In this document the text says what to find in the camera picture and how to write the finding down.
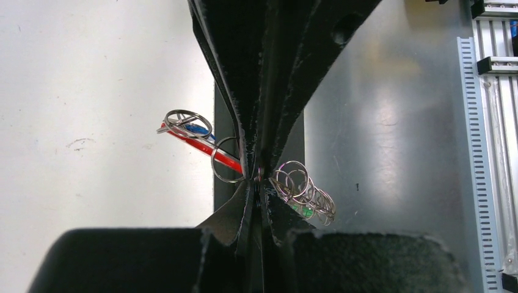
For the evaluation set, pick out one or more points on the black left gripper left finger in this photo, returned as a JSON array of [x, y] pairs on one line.
[[211, 257]]

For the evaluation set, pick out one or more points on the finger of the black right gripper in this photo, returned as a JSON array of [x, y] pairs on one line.
[[310, 36], [229, 34]]

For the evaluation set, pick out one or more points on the green key tag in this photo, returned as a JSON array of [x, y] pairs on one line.
[[303, 210]]

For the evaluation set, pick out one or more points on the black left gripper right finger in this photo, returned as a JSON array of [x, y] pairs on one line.
[[297, 257]]

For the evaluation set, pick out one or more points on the blue key tag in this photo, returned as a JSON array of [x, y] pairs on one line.
[[200, 130]]

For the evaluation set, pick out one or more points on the silver key organiser plate with rings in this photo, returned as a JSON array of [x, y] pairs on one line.
[[291, 181]]

